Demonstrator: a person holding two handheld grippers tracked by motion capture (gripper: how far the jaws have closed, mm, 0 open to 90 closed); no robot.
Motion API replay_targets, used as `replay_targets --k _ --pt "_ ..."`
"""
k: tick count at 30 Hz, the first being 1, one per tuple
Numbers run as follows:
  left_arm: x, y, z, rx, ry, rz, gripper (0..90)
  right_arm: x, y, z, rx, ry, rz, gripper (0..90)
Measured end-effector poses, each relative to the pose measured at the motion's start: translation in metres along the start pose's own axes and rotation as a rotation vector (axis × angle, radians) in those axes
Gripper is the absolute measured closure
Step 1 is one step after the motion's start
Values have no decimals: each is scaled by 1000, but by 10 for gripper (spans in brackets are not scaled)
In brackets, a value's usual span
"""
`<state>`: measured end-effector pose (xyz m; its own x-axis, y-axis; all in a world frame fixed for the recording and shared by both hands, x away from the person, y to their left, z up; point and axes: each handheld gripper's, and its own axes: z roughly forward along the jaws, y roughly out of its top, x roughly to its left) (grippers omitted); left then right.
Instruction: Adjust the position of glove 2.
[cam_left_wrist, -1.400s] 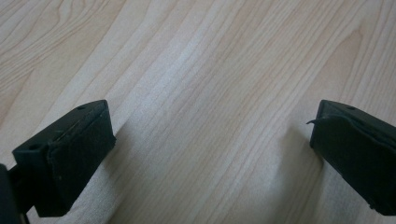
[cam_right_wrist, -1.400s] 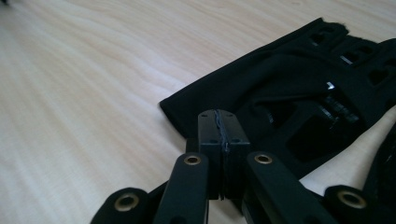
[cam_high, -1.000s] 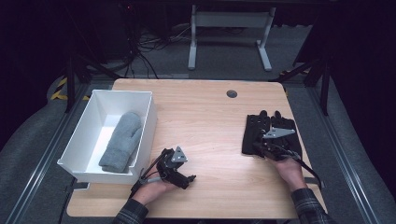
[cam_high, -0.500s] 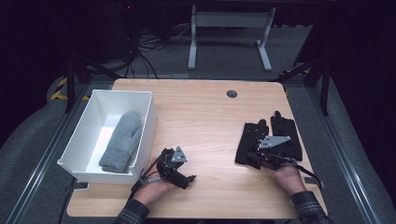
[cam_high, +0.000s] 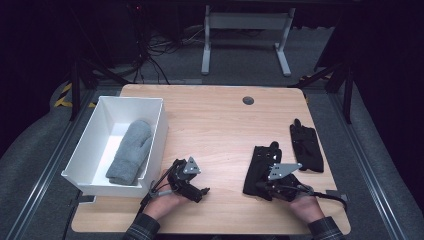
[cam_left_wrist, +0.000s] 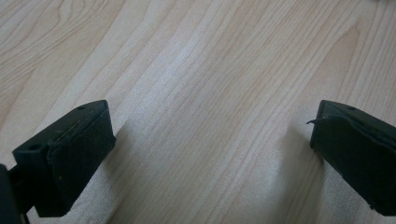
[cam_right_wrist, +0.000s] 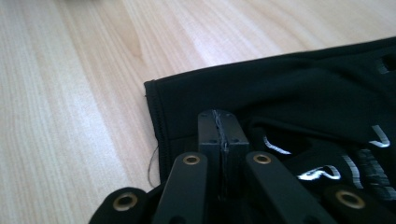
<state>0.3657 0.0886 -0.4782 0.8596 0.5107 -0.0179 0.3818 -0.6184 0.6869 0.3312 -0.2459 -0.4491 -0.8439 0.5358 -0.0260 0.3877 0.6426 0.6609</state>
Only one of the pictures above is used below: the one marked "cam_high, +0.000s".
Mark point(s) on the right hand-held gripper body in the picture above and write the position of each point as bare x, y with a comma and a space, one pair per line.
283, 185

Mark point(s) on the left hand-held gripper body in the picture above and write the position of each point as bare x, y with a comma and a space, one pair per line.
186, 181

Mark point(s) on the black glove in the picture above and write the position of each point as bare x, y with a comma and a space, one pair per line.
255, 176
306, 150

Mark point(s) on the grey towel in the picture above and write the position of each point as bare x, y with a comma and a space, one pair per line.
131, 150

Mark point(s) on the white plastic box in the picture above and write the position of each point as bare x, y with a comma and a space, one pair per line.
100, 111

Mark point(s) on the person's right hand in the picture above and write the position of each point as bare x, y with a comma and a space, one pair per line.
305, 208

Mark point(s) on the person's left hand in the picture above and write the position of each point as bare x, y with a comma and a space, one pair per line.
165, 205

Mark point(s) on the grey round table grommet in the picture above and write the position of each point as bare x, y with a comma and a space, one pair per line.
248, 100

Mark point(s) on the black metal stand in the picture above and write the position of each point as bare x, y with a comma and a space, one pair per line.
76, 86
348, 93

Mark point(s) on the grey metal floor rail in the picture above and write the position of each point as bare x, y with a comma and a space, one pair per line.
50, 166
363, 166

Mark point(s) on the white metal desk frame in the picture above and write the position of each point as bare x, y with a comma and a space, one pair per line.
246, 20

